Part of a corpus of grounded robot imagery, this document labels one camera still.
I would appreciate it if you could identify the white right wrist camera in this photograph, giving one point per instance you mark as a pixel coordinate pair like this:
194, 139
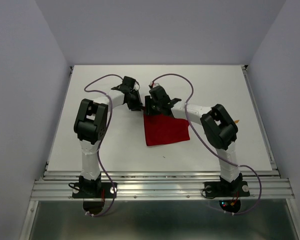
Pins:
153, 84

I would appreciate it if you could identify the red cloth napkin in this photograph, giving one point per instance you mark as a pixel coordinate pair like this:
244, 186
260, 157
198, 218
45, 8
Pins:
164, 130

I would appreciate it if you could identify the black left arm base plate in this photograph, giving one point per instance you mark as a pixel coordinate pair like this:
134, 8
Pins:
104, 191

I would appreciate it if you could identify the aluminium rail frame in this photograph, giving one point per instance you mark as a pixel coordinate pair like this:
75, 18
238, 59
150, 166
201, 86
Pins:
159, 189

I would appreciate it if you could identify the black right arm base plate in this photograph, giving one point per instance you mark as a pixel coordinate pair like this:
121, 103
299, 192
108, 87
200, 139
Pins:
217, 189

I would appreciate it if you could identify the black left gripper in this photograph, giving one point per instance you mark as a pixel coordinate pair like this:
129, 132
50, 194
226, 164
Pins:
138, 105

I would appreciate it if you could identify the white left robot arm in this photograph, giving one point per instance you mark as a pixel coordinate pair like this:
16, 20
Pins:
93, 120

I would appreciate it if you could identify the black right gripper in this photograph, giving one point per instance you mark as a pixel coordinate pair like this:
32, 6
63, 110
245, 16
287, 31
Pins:
148, 109

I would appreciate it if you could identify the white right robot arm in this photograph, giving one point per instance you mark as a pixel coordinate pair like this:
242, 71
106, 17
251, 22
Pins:
219, 128

